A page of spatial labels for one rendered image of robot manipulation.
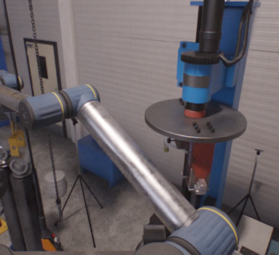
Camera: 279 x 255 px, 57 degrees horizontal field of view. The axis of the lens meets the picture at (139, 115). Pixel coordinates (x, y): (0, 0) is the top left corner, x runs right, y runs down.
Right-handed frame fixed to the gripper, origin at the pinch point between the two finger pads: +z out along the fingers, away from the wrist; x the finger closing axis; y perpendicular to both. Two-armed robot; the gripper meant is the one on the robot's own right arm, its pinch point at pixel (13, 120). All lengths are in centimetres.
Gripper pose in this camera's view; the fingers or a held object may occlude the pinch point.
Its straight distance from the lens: 223.6
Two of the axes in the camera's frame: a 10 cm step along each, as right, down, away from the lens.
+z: -0.1, 9.2, 3.9
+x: -10.0, 0.2, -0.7
